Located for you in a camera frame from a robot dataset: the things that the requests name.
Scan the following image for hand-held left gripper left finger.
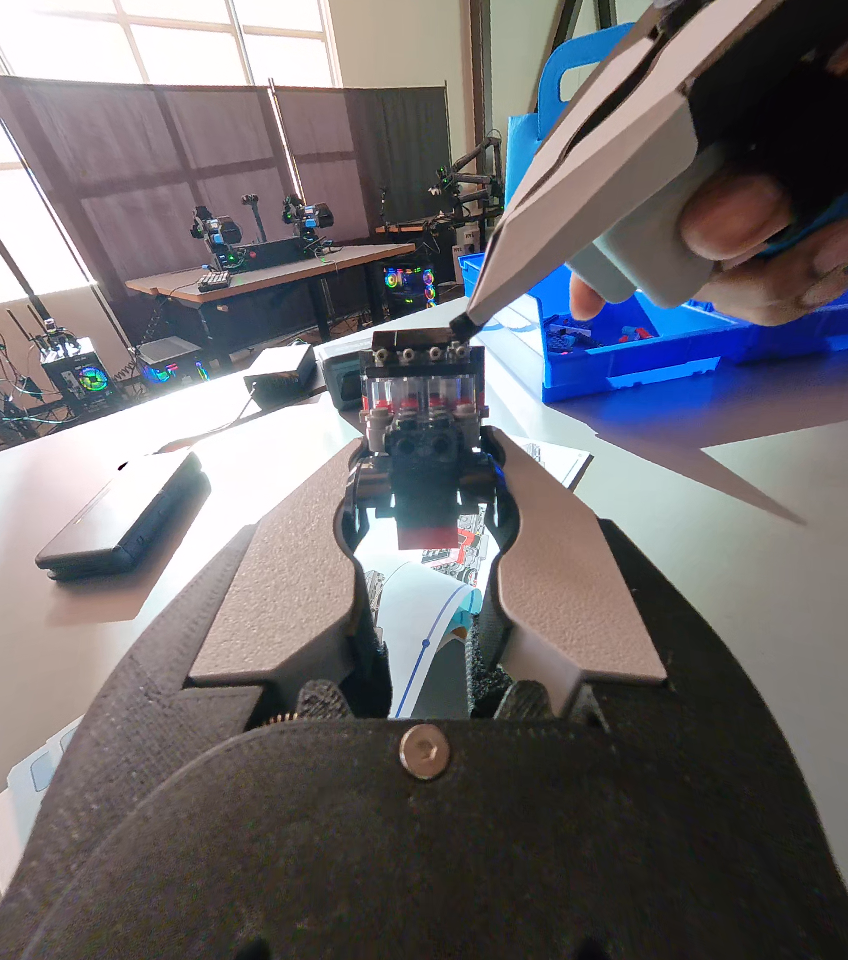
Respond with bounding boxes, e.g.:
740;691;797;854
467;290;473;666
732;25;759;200
187;438;395;721

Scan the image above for grey teal device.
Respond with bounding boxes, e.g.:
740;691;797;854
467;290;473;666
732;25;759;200
316;352;365;412

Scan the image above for dark steel column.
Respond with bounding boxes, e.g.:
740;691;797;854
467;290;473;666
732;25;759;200
469;0;498;140

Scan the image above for blue felt bag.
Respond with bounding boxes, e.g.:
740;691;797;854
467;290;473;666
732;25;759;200
505;21;639;256

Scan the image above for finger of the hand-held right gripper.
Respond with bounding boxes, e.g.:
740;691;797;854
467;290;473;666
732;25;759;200
465;0;768;327
490;0;664;243

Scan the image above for black flat tablet device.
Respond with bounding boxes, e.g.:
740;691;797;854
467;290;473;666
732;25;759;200
34;450;213;582

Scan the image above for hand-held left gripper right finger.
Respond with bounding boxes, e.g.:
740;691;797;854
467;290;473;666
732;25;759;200
463;427;670;719

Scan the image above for black box device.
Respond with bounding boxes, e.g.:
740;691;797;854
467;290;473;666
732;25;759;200
244;345;318;411

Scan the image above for pile of loose toy bricks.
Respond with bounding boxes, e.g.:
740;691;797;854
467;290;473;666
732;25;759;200
544;311;661;354

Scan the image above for white sheet with blue lines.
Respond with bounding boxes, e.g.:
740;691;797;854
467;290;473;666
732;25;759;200
0;562;484;894

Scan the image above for blue plastic bin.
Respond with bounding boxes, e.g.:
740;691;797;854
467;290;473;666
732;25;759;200
694;247;848;369
457;251;725;404

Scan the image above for dark fabric room divider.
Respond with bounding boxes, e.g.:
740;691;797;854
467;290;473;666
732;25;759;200
0;73;280;301
270;78;449;243

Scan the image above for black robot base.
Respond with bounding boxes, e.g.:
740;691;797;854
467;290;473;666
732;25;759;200
232;238;320;269

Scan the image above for computer tower with coloured lights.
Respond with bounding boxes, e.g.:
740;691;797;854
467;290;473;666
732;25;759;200
135;336;211;385
40;337;110;410
382;255;440;309

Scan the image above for large bright window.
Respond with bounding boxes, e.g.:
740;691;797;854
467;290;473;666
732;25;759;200
0;0;343;301

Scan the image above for person's right hand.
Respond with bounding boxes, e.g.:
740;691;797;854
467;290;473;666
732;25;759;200
570;15;848;327

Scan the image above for white desk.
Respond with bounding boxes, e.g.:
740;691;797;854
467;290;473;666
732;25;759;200
0;300;848;849

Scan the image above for thin black cable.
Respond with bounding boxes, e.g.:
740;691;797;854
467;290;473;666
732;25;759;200
156;393;254;453

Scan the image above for wooden table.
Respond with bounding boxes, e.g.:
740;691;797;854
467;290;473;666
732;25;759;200
125;242;416;363

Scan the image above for toy brick engine model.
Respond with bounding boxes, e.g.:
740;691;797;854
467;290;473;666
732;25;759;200
349;327;496;552

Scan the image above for black robot arms on stand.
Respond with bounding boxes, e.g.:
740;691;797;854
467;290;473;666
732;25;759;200
427;133;506;225

